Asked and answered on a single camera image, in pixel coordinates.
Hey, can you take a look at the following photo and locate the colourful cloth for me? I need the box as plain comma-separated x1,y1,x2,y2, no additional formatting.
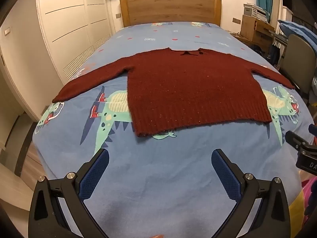
290,174,317,228

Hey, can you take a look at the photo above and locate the dark red knitted sweater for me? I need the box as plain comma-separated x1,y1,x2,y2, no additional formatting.
52,48,296,137

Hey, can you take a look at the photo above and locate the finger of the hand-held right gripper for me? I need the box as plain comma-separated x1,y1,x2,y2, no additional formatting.
285,130,309,152
308,123,317,145

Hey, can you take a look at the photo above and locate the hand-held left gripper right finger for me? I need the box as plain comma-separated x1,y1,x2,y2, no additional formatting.
211,149,291,238

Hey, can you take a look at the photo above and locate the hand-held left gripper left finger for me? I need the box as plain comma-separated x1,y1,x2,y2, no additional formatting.
28,149,111,238

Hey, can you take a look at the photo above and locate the white wardrobe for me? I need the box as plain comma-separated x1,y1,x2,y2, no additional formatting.
35,0,114,82

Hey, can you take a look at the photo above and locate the blue dinosaur printed blanket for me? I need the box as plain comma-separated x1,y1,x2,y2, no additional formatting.
32,21,315,238

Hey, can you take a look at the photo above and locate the wooden bed headboard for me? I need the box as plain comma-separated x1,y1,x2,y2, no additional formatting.
120,0,222,28

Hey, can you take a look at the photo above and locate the grey chair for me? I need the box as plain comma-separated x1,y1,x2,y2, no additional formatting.
280,33,317,97

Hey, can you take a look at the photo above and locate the white printer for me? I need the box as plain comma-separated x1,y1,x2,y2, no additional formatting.
243,4,270,20

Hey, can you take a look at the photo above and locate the wooden bedside cabinet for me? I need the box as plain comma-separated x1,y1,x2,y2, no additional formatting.
240,14,275,46

